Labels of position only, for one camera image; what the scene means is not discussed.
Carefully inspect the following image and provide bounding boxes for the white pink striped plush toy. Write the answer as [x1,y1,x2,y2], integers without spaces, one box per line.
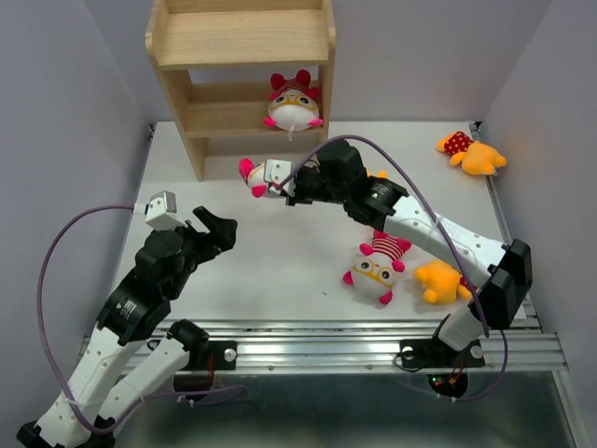
[238,158,282,199]

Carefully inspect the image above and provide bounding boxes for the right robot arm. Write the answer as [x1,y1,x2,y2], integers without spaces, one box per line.
[264,135,533,364]

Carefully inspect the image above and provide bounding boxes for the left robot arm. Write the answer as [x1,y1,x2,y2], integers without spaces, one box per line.
[17,195,238,447]

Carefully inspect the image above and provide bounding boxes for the wooden shelf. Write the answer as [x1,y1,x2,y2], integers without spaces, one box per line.
[145,1,337,180]

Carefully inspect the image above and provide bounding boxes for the orange plush toy face down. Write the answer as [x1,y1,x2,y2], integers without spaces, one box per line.
[413,259,472,306]

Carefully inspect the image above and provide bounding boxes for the far orange plush toy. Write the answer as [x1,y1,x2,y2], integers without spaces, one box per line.
[436,131,507,176]

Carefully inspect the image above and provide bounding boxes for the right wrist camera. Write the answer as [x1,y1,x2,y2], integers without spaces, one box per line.
[263,159,297,197]

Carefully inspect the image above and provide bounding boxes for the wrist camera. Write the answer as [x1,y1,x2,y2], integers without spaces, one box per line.
[263,159,297,197]
[133,190,185,231]

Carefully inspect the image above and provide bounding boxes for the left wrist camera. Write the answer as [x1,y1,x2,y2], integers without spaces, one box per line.
[133,190,185,231]

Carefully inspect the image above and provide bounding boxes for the aluminium rail base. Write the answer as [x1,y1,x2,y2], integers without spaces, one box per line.
[136,121,568,375]

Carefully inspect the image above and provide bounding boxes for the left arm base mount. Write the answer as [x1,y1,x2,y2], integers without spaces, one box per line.
[173,340,238,392]

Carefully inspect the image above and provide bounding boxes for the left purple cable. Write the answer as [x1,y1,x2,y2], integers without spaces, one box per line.
[36,204,247,433]

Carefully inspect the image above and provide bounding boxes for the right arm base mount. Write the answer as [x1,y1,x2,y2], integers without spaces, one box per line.
[394,339,486,399]

